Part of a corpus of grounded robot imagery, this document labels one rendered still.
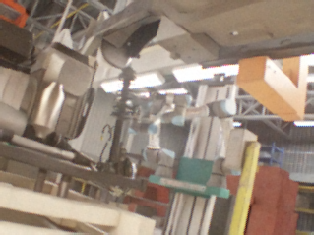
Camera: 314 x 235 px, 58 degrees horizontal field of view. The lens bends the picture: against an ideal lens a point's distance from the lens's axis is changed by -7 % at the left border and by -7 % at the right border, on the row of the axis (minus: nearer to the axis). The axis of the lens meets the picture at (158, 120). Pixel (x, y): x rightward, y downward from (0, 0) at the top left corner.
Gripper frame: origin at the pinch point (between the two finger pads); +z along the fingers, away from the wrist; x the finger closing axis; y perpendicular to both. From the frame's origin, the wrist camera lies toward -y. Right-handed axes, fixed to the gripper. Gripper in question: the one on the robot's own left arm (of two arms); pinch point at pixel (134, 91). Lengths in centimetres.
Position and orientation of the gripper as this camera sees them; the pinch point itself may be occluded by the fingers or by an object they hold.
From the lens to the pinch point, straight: 195.6
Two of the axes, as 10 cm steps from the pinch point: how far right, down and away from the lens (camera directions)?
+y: 0.2, 0.4, -10.0
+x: -1.7, 9.8, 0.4
